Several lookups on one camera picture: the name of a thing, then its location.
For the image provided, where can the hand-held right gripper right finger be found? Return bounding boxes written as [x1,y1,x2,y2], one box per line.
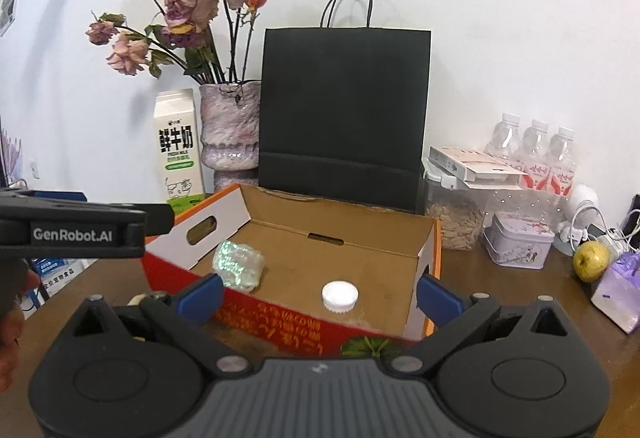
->
[390,270,571,374]

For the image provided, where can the dried rose bouquet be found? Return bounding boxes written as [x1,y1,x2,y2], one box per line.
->
[85,0,271,86]

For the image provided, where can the floral tin box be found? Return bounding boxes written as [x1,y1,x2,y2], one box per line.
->
[482,211,556,271]

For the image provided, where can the pink textured vase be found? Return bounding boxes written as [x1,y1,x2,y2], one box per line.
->
[199,80,262,193]

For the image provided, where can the clear seed container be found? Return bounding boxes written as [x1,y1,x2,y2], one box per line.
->
[422,158,521,251]

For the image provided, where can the purple flower picture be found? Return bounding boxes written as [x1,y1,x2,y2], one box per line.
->
[0,128,25,181]

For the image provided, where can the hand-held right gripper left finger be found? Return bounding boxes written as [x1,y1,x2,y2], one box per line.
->
[70,273,249,374]

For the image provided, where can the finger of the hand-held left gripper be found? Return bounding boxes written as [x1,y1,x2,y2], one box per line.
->
[144,203,176,239]

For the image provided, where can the person's left hand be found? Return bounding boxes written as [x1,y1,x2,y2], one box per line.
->
[0,268,42,392]

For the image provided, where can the framed wall picture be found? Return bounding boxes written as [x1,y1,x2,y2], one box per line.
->
[0,0,25,37]

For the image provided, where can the white flat box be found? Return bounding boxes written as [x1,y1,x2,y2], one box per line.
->
[429,146,529,183]

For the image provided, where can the small white fan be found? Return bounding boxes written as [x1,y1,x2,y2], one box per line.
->
[552,184,601,257]

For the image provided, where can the red cardboard box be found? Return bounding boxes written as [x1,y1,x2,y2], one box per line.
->
[142,184,443,345]

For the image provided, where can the black paper bag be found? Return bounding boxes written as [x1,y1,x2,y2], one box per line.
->
[258,0,432,213]

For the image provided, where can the white round bottle cap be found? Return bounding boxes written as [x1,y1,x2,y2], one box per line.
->
[321,281,360,314]

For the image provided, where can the yellow apple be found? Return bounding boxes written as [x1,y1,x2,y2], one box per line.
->
[572,241,612,283]

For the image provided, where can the clear water bottle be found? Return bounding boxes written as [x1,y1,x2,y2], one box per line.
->
[519,119,552,191]
[484,114,524,165]
[546,127,579,197]

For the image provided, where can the purple tissue packet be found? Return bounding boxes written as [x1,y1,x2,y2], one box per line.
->
[591,252,640,335]

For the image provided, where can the white cables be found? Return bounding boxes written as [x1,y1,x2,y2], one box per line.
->
[597,209,640,253]

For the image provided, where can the blue white food bag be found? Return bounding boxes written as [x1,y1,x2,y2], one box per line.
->
[29,258,77,305]

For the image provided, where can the white green milk carton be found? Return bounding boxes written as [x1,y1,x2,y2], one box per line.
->
[152,88,206,215]

